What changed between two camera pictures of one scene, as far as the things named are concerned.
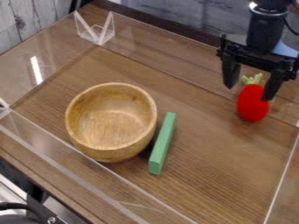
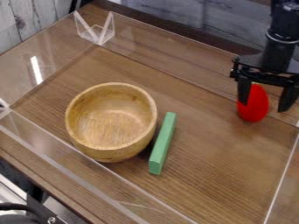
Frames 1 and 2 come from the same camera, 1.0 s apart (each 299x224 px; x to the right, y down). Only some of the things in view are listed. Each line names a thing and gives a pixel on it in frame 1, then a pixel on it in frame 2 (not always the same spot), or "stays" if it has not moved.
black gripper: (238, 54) -> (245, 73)
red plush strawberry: (251, 107) stays
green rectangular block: (163, 143) stays
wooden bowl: (111, 117) stays
